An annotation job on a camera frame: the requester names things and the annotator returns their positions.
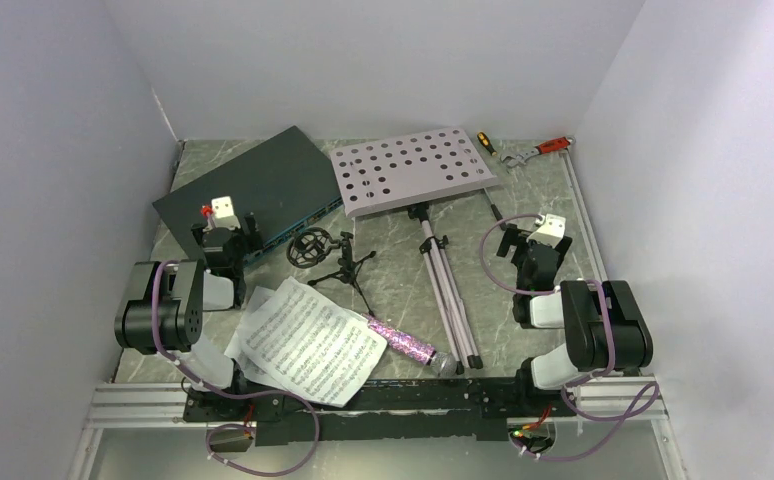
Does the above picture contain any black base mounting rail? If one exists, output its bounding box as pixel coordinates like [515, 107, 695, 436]
[183, 377, 574, 446]

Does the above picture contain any lilac perforated music stand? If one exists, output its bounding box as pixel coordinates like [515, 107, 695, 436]
[328, 127, 501, 374]

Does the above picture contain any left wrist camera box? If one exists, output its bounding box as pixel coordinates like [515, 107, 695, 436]
[211, 196, 241, 229]

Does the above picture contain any aluminium frame rail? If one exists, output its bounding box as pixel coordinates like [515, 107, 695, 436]
[86, 383, 187, 429]

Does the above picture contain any sheet music lower page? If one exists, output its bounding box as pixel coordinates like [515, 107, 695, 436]
[224, 286, 283, 389]

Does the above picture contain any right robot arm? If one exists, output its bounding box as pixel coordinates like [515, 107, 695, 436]
[496, 224, 654, 415]

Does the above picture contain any yellow black screwdriver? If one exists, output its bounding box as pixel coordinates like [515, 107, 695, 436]
[476, 131, 498, 156]

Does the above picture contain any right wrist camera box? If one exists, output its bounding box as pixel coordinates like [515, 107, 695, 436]
[528, 214, 566, 247]

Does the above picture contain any sheet music top page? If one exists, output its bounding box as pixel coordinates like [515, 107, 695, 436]
[240, 277, 387, 407]

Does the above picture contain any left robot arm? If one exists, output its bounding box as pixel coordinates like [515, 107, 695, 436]
[114, 214, 263, 420]

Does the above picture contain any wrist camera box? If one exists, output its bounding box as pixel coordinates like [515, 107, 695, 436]
[528, 214, 566, 247]
[211, 196, 241, 229]

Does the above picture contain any black tripod microphone stand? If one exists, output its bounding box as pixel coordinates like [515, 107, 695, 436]
[286, 227, 378, 319]

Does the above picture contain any black handled hammer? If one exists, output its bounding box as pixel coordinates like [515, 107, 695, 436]
[483, 189, 507, 231]

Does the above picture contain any black network switch box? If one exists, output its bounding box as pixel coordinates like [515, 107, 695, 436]
[153, 126, 342, 259]

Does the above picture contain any sheet music page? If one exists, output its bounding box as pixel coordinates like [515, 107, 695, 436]
[240, 277, 387, 407]
[224, 286, 283, 389]

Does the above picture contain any purple glitter microphone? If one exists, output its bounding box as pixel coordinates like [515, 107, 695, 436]
[363, 314, 464, 378]

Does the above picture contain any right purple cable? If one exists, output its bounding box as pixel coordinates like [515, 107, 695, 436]
[478, 214, 661, 464]

